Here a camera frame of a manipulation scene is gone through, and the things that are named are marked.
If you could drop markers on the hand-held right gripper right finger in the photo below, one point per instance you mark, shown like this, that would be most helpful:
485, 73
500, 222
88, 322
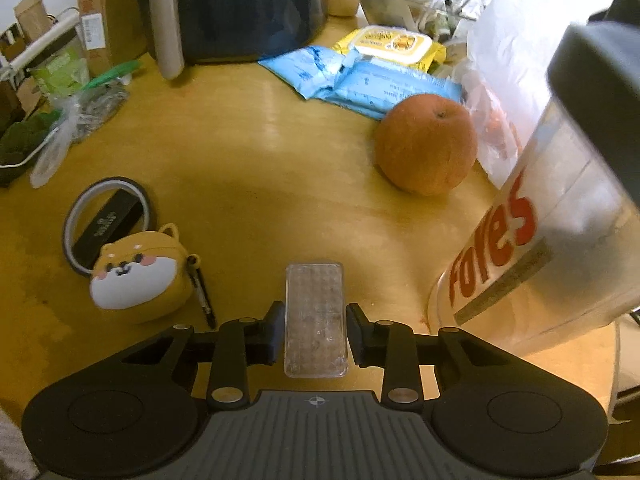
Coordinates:
353, 332

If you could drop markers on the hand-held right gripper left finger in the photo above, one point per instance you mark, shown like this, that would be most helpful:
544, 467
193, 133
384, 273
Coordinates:
274, 332

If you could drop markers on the clear plastic case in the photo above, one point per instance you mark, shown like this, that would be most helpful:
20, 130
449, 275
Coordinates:
315, 320

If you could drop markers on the clear plastic container red print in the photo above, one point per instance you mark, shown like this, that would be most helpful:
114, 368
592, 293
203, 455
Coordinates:
560, 240

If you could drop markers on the black carabiner clip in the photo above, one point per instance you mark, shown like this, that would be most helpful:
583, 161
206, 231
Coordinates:
204, 295

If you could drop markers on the yellow dog-shaped case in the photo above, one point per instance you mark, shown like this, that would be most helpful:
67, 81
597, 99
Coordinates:
140, 280

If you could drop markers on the black rectangular box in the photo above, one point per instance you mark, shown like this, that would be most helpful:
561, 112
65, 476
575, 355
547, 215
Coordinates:
107, 222

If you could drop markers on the red apple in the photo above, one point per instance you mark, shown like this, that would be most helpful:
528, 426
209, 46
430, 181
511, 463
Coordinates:
425, 145

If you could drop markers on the blue wet wipes pack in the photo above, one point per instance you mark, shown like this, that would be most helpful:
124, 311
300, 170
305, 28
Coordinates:
300, 67
390, 87

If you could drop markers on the clear plastic bag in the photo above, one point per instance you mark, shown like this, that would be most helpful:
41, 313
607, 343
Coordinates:
85, 110

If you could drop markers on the yellow wet wipes pack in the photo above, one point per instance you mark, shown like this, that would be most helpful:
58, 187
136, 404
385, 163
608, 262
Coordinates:
390, 42

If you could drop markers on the green plastic toothbrush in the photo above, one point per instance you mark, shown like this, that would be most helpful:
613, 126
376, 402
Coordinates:
115, 74

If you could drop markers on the white plastic bag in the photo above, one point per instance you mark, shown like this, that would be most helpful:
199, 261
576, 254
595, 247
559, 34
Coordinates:
510, 60

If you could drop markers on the dark green bag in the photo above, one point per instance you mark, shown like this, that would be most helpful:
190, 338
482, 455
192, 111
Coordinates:
20, 142

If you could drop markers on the dark blue air fryer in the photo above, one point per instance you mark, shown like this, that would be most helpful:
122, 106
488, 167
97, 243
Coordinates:
240, 10

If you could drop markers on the clear bin of kitchen wraps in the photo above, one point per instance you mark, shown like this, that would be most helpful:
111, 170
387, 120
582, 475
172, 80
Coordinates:
385, 5

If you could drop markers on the light green packet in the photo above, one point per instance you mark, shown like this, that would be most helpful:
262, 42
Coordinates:
60, 72

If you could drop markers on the tall cardboard box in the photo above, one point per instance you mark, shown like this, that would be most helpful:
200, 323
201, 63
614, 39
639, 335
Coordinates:
97, 20

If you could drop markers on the white bar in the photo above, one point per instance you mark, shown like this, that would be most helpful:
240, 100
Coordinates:
45, 40

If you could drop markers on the small brown paper bag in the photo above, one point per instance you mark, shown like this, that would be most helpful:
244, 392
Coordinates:
31, 17

